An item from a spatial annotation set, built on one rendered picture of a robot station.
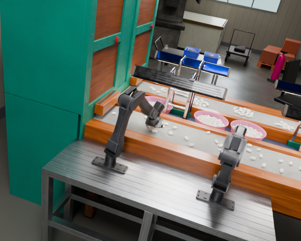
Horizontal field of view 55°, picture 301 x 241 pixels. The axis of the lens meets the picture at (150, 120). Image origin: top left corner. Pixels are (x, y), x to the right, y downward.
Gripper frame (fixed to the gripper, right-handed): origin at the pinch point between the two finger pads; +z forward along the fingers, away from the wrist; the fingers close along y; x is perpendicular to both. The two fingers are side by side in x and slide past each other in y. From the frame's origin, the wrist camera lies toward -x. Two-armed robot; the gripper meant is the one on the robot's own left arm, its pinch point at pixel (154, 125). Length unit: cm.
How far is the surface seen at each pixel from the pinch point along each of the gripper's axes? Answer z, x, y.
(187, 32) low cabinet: 463, -372, 62
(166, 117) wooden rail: 11.2, -10.6, -5.2
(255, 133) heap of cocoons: 26, -21, -71
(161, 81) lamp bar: -18.0, -24.3, 1.7
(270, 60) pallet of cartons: 499, -372, -158
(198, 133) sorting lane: 7.9, -4.6, -30.2
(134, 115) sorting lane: 8.8, -5.2, 17.2
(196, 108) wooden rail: 35, -32, -23
